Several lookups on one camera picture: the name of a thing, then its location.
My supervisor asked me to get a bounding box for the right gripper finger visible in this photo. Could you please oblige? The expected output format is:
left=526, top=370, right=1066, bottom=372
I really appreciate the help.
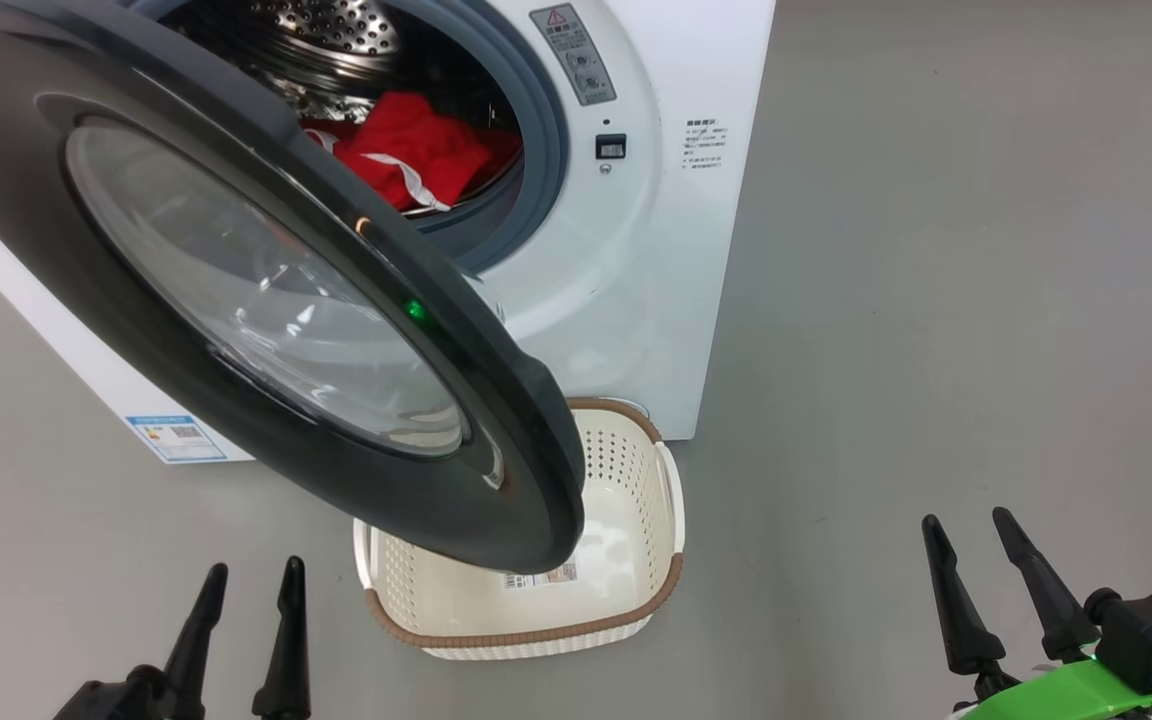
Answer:
left=992, top=507, right=1102, bottom=663
left=921, top=514, right=1007, bottom=676

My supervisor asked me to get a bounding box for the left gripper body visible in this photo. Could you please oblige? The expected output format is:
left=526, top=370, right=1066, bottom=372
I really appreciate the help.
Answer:
left=54, top=666, right=173, bottom=720

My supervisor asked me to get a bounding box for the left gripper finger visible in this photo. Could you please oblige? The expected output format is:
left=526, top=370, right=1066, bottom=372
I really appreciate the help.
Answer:
left=253, top=557, right=312, bottom=720
left=162, top=563, right=229, bottom=720

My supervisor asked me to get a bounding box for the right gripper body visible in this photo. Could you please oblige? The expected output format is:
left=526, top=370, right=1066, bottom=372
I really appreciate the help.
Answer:
left=954, top=658, right=1152, bottom=720

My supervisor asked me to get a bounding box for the black round glass washer door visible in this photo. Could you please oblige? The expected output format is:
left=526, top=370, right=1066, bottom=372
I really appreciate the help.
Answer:
left=0, top=0, right=587, bottom=576

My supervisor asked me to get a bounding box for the red garment with white collar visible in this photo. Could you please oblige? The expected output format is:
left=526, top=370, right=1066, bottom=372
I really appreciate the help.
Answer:
left=334, top=92, right=495, bottom=213

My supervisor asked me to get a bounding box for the basket barcode sticker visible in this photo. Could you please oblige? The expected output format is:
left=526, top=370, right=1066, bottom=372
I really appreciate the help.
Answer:
left=503, top=562, right=577, bottom=591

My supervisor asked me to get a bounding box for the cream perforated laundry basket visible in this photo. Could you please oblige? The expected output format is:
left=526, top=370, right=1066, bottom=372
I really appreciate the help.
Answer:
left=353, top=397, right=686, bottom=661

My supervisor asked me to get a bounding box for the white front-load washing machine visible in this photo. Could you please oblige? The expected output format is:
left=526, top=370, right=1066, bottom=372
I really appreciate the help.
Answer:
left=0, top=0, right=777, bottom=466

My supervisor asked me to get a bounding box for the blue energy label sticker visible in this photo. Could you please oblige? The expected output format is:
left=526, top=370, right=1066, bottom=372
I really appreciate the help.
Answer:
left=126, top=413, right=227, bottom=463

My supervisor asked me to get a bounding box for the perforated steel washer drum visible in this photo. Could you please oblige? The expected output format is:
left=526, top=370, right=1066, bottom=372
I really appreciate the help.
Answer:
left=151, top=0, right=527, bottom=219

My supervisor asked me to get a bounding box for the grey warning label sticker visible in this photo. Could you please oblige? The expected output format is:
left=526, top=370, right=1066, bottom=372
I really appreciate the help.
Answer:
left=529, top=3, right=618, bottom=108

